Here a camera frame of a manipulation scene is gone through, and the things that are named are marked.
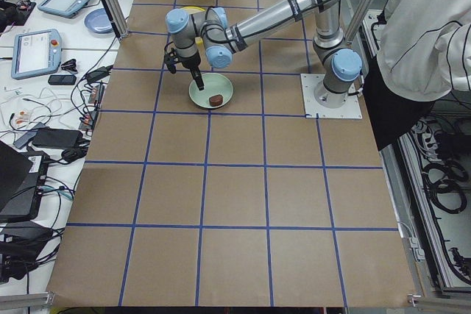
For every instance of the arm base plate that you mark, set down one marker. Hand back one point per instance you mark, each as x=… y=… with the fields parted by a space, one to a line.
x=321 y=103

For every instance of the near teach pendant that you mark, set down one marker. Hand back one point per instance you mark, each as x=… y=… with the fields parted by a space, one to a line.
x=36 y=53

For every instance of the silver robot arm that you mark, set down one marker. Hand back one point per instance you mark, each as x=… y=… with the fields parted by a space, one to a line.
x=222 y=40

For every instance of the black laptop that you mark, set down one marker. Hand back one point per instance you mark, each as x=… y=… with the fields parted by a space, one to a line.
x=22 y=176

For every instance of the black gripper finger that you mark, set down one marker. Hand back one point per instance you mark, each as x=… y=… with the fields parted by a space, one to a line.
x=197 y=77

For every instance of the light green plate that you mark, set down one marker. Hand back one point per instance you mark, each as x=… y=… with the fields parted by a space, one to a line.
x=214 y=84

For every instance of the blue plate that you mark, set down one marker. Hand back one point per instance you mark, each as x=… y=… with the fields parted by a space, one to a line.
x=98 y=22

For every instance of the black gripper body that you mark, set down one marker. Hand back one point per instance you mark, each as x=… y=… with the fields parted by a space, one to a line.
x=190 y=63

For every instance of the brown steamed bun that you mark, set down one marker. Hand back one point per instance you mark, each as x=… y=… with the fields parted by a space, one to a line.
x=216 y=100

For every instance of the person in white jacket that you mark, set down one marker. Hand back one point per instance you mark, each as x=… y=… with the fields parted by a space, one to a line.
x=424 y=54

